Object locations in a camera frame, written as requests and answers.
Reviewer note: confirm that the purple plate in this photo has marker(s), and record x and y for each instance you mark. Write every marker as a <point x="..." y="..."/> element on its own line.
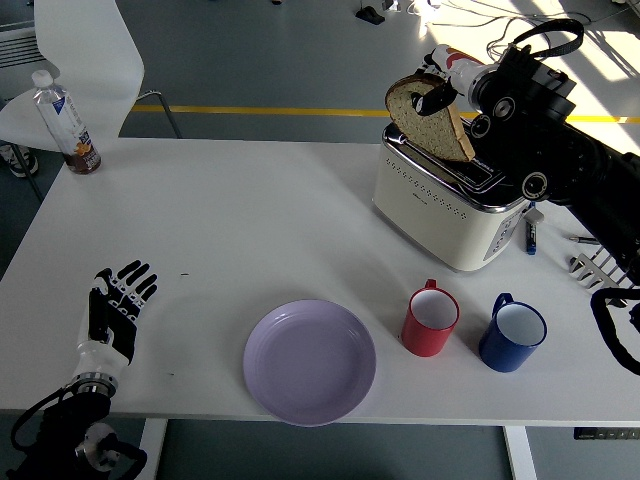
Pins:
<point x="310" y="362"/>

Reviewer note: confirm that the person's shoe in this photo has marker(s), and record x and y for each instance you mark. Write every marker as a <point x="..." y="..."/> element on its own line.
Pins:
<point x="20" y="162"/>

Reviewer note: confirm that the shiny metal toast rack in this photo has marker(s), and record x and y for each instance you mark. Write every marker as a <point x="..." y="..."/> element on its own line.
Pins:
<point x="592" y="272"/>

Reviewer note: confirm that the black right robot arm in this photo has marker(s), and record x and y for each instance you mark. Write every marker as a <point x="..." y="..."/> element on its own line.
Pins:
<point x="550" y="135"/>

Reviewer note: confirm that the black floor device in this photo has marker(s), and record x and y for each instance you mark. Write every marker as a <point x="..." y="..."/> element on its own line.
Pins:
<point x="371" y="16"/>

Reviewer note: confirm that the red enamel mug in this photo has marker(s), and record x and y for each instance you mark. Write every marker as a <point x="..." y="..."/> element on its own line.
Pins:
<point x="425" y="340"/>

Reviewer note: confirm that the blue marker pen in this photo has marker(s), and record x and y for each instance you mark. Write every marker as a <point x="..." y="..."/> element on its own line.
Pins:
<point x="530" y="240"/>

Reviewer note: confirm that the black table control panel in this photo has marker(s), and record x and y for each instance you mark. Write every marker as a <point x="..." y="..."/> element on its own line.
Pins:
<point x="605" y="434"/>

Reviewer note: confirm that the silver ballpoint pen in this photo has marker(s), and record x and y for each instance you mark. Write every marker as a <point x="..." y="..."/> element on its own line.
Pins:
<point x="585" y="240"/>

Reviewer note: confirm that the cream and chrome toaster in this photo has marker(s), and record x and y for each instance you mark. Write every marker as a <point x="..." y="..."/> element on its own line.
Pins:
<point x="430" y="210"/>

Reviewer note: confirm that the clear plastic water bottle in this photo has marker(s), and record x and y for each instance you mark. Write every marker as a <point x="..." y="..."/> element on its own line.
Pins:
<point x="67" y="125"/>

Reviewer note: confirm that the white slatted grille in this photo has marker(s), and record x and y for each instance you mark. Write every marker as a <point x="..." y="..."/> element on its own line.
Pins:
<point x="20" y="47"/>

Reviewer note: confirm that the white table leg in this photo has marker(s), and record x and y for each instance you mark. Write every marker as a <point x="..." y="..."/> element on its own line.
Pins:
<point x="520" y="452"/>
<point x="149" y="450"/>

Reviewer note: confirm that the blue enamel mug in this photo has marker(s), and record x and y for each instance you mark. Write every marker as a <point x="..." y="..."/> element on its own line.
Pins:
<point x="500" y="352"/>

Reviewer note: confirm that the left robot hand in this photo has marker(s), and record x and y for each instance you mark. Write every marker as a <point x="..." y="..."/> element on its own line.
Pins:
<point x="112" y="320"/>

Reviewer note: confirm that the brown bread slice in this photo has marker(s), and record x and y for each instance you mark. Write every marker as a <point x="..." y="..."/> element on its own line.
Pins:
<point x="430" y="130"/>

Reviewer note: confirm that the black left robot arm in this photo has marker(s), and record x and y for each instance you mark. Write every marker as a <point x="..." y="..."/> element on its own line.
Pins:
<point x="60" y="420"/>

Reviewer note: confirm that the white plastic chair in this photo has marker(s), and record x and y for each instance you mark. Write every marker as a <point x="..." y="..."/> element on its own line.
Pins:
<point x="85" y="45"/>

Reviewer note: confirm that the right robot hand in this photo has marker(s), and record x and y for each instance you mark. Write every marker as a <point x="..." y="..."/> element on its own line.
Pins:
<point x="460" y="67"/>

